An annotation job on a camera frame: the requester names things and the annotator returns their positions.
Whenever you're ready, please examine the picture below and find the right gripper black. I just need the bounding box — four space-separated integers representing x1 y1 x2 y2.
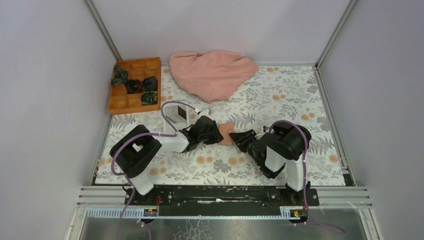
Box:
229 129 262 167

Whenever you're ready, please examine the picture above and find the brown leather card holder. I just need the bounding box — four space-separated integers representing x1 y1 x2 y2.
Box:
218 122 235 147

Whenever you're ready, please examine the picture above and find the white translucent card box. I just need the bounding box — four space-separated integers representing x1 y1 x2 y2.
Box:
163 103 191 134

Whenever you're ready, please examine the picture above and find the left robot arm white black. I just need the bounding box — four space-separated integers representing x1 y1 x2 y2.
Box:
109 116 224 206

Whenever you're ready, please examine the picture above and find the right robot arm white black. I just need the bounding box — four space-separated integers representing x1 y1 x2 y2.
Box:
229 120 312 206

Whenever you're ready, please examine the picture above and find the pink cloth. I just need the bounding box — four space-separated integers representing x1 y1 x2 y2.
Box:
169 50 259 103

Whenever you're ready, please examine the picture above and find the floral table mat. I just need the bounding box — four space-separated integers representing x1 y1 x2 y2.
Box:
94 65 347 187

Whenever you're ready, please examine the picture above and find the dark patterned rolled sock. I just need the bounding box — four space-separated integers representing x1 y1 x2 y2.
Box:
140 91 158 106

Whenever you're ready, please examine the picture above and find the black rolled sock right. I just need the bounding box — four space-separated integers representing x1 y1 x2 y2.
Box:
141 76 158 92

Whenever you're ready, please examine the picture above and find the black rolled sock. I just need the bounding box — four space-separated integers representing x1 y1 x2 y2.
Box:
141 76 158 92
124 79 142 95

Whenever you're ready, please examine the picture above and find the black rolled sock left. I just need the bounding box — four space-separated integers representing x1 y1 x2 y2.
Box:
124 79 142 95

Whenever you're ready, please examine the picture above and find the wooden compartment tray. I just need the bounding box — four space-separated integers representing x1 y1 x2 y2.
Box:
108 57 162 115

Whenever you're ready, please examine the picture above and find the green patterned rolled sock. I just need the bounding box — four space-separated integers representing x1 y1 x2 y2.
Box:
110 64 129 86

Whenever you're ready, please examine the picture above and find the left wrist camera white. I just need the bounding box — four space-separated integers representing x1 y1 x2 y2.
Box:
196 108 212 120

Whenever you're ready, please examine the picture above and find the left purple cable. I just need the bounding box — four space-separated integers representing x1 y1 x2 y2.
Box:
110 101 200 240

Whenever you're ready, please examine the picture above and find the purple cable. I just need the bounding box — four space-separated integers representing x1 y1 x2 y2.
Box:
263 120 348 236
110 101 200 240

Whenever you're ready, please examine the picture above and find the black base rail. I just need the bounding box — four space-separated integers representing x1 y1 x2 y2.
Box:
124 185 320 217

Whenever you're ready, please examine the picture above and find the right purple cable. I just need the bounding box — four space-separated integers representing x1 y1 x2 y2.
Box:
263 120 348 236

